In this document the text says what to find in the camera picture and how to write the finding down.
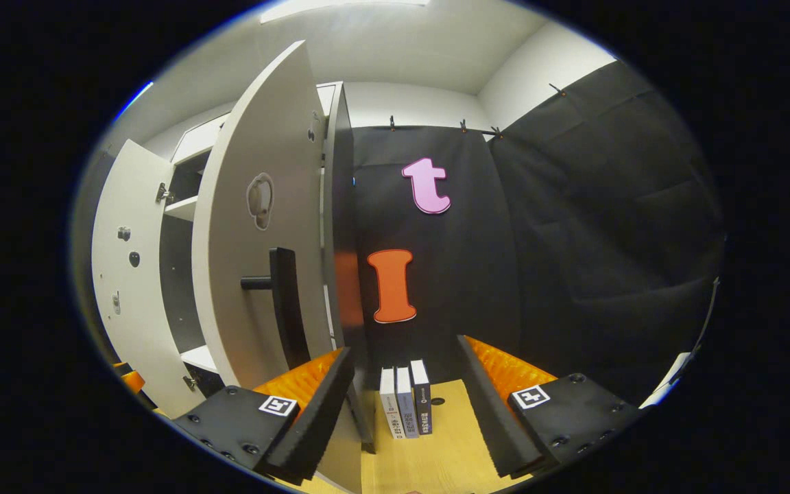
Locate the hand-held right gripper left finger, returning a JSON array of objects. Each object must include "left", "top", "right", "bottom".
[{"left": 169, "top": 346, "right": 355, "bottom": 486}]

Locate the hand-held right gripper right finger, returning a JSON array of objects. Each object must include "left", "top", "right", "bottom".
[{"left": 455, "top": 335, "right": 643, "bottom": 481}]

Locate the white cabinet door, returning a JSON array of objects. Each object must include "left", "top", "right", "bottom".
[
  {"left": 91, "top": 139, "right": 207, "bottom": 419},
  {"left": 191, "top": 40, "right": 363, "bottom": 494}
]

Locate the white box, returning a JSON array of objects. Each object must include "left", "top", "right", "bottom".
[{"left": 379, "top": 367, "right": 404, "bottom": 440}]

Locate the pale blue box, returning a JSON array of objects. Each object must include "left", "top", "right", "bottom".
[{"left": 395, "top": 366, "right": 420, "bottom": 438}]

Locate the white cabinet shelf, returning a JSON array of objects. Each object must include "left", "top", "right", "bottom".
[
  {"left": 164, "top": 196, "right": 198, "bottom": 222},
  {"left": 181, "top": 345, "right": 221, "bottom": 375}
]

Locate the white flat panel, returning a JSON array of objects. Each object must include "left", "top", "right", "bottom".
[{"left": 642, "top": 353, "right": 691, "bottom": 409}]

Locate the black backdrop cloth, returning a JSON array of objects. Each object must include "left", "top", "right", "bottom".
[{"left": 350, "top": 60, "right": 725, "bottom": 407}]

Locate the white cabinet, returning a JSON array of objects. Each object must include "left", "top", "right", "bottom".
[{"left": 141, "top": 81, "right": 376, "bottom": 455}]

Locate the white cabinet drawer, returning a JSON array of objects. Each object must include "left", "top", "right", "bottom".
[{"left": 171, "top": 113, "right": 231, "bottom": 165}]

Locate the black door handle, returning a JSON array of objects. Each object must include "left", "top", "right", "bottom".
[{"left": 241, "top": 247, "right": 311, "bottom": 371}]

